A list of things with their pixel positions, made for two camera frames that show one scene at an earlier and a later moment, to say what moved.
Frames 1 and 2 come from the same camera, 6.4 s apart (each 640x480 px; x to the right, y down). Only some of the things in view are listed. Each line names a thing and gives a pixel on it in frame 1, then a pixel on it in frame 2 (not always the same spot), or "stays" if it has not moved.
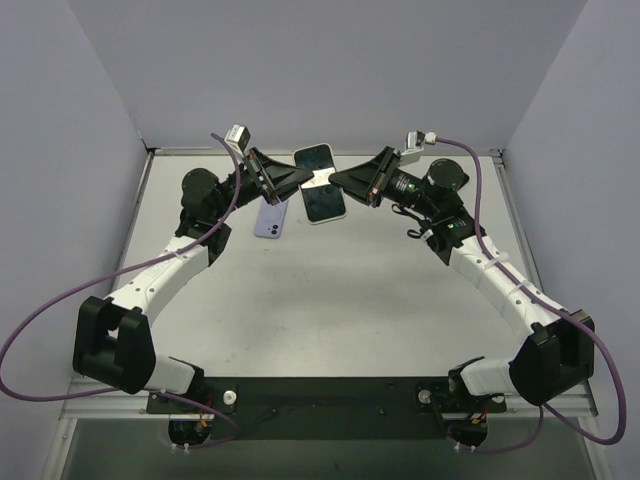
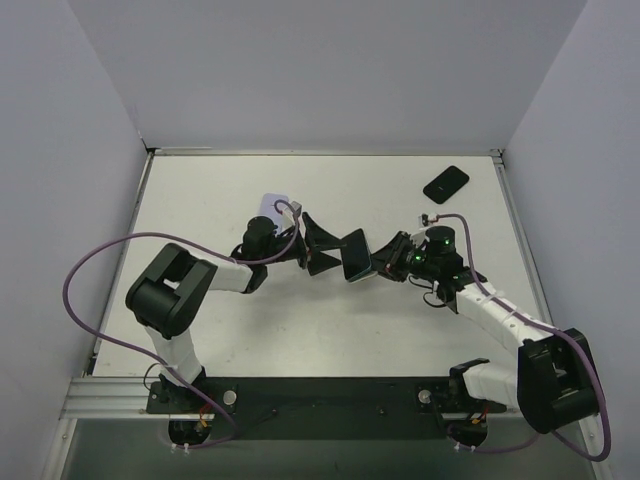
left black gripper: [261, 175] to [304, 245]
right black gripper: [381, 174] to [395, 256]
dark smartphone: [322, 202] to [356, 256]
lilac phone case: [270, 218] stays
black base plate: [329, 408] stays
